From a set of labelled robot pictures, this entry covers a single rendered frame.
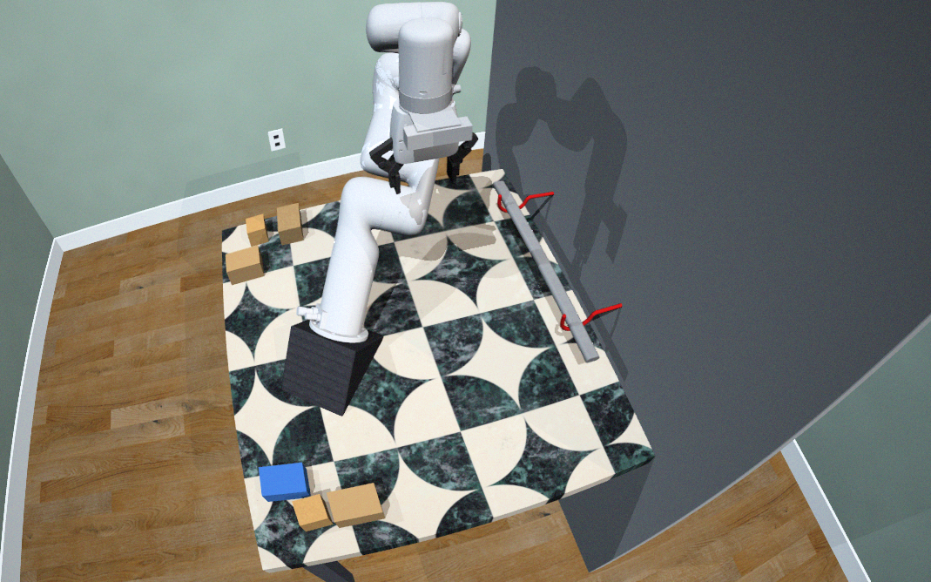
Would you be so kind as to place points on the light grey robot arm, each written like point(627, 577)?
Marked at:
point(425, 47)

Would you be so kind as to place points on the light grey metal tube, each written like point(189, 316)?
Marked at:
point(555, 286)

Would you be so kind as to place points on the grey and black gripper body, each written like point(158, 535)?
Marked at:
point(400, 118)

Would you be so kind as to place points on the grey wall panel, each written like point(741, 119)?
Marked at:
point(751, 180)

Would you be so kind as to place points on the blue rectangular block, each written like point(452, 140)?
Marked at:
point(284, 482)

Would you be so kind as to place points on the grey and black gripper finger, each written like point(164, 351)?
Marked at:
point(388, 165)
point(454, 161)

